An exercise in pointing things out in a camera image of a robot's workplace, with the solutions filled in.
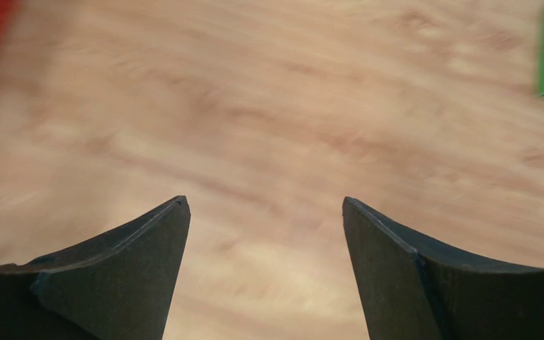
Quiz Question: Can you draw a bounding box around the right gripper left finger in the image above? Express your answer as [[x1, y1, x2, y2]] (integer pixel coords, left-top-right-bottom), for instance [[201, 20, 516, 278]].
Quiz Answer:
[[0, 195, 191, 339]]

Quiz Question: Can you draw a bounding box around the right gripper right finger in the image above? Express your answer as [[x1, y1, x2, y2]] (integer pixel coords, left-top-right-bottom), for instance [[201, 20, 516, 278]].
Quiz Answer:
[[342, 197, 544, 339]]

